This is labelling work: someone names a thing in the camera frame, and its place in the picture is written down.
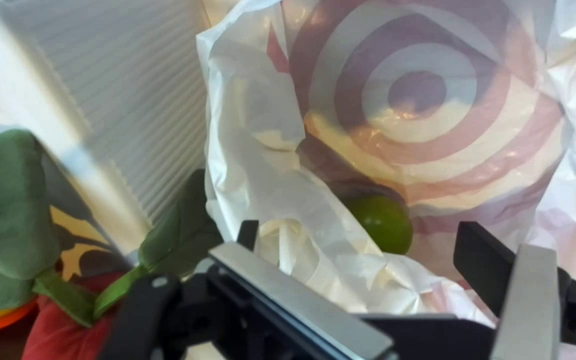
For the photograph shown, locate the green and red plush toy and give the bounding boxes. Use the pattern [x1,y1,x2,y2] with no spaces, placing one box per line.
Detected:
[0,129,225,360]

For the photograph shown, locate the white plastic bag red rings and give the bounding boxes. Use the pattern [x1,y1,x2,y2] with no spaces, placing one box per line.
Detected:
[195,0,576,360]

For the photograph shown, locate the white corrugated plastic board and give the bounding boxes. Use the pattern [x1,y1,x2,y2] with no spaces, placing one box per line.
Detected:
[0,0,212,257]

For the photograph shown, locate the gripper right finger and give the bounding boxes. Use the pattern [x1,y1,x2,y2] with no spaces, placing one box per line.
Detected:
[453,221,576,360]

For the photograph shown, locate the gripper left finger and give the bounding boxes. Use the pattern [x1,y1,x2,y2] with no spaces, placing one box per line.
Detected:
[97,220,397,360]

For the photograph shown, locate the green lime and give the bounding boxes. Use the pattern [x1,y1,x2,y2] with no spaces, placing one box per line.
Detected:
[342,194,414,256]

